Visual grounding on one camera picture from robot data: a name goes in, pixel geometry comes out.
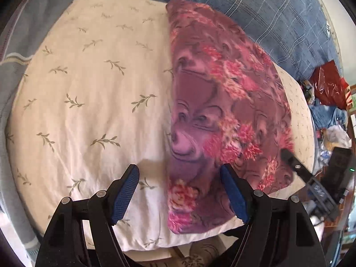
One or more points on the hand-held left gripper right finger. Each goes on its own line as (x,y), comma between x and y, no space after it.
(233,194)

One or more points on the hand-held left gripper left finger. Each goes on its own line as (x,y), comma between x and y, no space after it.
(126,192)

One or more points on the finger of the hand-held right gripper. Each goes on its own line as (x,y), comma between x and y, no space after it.
(296,167)

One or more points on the pink floral cloth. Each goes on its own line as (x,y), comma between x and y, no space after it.
(217,103)

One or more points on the white plastic bag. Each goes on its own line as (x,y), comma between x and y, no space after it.
(338,136)

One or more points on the blue denim cloth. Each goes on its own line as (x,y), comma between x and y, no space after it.
(326,115)

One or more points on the beige floral fabric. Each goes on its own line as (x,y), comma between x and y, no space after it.
(201,256)

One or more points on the red plastic bag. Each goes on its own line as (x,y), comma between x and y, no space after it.
(329,86)

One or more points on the cream leaf-print pillow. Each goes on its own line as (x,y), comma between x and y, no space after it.
(91,103)

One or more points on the blue plaid blanket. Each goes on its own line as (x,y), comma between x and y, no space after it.
(264,19)

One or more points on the grey striped blanket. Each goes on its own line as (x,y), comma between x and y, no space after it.
(30,33)

